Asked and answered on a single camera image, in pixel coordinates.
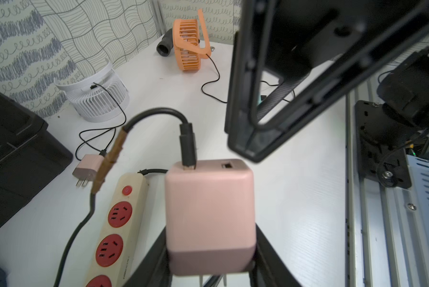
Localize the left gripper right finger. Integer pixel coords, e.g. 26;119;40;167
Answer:
249;225;301;287

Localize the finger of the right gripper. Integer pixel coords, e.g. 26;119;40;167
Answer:
225;1;429;163

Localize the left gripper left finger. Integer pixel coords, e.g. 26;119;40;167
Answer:
123;228;171;287

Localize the beige red power strip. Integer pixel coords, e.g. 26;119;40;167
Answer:
85;173;149;287

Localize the pink adapter blue fan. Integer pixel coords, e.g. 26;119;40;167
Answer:
165;159;256;276

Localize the pink adapter white fan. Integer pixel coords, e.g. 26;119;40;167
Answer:
72;154;104;188

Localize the orange desk fan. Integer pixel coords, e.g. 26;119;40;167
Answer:
173;9;212;72

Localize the white round desk fan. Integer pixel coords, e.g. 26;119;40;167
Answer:
54;59;130;123

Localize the black cylindrical flashlight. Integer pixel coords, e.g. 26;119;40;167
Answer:
156;29;174;57

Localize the black plastic toolbox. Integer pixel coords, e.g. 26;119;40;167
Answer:
0;93;73;227

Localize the orange fan black cable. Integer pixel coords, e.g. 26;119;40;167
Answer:
201;53;296;105

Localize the black power strip cable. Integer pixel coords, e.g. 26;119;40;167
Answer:
138;167;169;177

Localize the blue fan black cable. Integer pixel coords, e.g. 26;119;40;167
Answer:
52;107;198;287

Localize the aluminium rail frame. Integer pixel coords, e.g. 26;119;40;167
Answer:
346;79;429;287

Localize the white fan black cable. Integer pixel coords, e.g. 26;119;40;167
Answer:
74;82;128;161

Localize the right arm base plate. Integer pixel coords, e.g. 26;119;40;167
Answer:
354;100;415;189

